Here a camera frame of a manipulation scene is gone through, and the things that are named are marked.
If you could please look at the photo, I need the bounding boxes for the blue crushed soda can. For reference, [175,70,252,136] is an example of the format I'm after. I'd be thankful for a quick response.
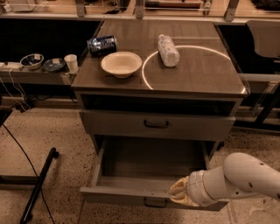
[87,36,117,56]

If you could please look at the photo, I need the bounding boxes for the clear plastic water bottle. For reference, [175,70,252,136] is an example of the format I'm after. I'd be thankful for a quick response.
[157,34,180,67]

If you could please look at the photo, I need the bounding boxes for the white paper bowl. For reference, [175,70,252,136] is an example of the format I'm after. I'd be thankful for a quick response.
[101,52,142,78]

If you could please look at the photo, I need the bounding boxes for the black metal stand leg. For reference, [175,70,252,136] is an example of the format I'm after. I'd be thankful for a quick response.
[20,148,59,224]

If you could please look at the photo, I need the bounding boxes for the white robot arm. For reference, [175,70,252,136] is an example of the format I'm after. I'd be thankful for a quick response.
[169,152,280,207]

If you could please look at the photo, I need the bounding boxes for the white paper cup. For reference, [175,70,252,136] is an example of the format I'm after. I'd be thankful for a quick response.
[64,54,79,73]

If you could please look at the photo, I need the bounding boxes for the grey drawer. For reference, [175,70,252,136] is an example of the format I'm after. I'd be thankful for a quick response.
[80,137,229,212]
[80,110,235,141]

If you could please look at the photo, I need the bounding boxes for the grey side shelf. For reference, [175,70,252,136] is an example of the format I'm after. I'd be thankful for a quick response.
[0,70,75,85]

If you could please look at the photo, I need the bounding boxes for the black floor cable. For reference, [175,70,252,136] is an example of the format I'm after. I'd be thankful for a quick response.
[0,123,55,224]

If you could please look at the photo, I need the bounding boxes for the blue ceramic bowl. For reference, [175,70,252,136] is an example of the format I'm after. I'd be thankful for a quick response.
[43,58,66,72]

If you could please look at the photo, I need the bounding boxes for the white power strip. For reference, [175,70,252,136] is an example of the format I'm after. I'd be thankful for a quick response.
[0,62,23,70]

